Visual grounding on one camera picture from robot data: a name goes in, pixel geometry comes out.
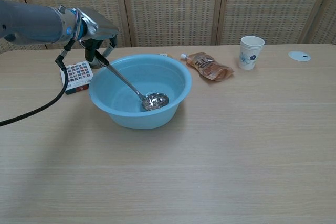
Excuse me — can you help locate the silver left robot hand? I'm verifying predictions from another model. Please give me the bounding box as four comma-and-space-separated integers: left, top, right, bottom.
77, 7, 120, 68

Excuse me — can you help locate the metal ladle with black handle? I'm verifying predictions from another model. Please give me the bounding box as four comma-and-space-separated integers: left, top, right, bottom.
94, 50, 169, 112

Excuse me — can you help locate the light blue plastic basin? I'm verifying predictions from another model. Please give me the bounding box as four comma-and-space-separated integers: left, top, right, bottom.
88, 54, 193, 130

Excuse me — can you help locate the colourful patterned card box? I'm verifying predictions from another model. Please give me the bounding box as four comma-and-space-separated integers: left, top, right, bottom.
60, 60, 94, 95

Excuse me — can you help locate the woven bamboo folding screen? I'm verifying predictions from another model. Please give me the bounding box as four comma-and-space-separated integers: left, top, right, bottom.
0, 0, 336, 54

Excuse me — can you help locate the brown spouted drink pouch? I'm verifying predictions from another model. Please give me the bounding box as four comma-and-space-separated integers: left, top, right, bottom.
180, 52, 234, 82

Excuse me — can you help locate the white paper cup blue flower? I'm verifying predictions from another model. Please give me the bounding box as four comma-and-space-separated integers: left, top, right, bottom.
238, 35, 265, 71

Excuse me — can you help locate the white round lid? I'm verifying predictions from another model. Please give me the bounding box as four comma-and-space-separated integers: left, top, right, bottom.
288, 51, 312, 62

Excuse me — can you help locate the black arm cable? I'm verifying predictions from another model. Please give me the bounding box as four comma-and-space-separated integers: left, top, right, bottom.
0, 39, 77, 127

